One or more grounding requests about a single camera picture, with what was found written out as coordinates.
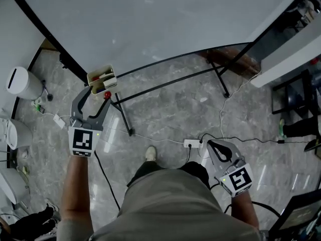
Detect dark storage shelf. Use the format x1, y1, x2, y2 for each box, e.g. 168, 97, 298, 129
252, 0, 321, 68

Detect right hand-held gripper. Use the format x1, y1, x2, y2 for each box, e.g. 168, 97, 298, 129
206, 139, 254, 198

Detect person's left forearm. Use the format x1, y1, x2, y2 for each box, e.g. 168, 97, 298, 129
60, 155, 93, 230

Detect black metal chair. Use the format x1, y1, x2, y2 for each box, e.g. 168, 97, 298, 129
271, 68, 318, 115

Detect white toilet with raised seat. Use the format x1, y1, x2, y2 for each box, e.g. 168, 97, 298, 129
0, 108, 34, 151

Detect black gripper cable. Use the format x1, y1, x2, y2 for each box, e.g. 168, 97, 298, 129
209, 183, 281, 217
93, 150, 121, 211

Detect person's beige shirt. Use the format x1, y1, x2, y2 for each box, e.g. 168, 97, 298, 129
56, 168, 262, 241

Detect person's black trousers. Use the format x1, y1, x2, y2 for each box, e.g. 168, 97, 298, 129
126, 160, 211, 190

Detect person's right forearm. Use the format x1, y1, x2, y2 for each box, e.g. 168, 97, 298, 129
229, 193, 260, 230

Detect white cabinet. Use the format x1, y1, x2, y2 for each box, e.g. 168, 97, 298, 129
250, 35, 321, 89

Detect small green bottle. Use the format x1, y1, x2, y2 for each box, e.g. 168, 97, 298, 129
31, 97, 47, 114

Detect white lidded bin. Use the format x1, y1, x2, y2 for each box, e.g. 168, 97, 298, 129
5, 66, 45, 101

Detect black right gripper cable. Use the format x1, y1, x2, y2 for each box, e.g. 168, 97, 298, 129
209, 183, 281, 217

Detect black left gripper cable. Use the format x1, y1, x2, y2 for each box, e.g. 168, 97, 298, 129
93, 150, 121, 211

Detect person's beige shoe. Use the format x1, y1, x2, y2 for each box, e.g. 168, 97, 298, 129
145, 145, 157, 162

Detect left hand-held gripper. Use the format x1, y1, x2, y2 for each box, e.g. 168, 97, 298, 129
68, 86, 111, 158

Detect beige box with red button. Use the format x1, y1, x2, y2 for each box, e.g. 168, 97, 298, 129
86, 64, 118, 100

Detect black-framed screen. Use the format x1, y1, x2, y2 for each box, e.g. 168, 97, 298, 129
269, 189, 321, 241

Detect thin black power cable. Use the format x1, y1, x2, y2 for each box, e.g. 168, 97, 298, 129
200, 133, 286, 145

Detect small white power adapter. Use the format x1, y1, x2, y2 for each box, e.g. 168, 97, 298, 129
53, 113, 66, 130

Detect white power strip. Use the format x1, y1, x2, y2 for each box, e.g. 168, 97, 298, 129
183, 138, 204, 149

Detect black toilet brush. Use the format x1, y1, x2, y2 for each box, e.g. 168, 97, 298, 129
41, 79, 54, 102

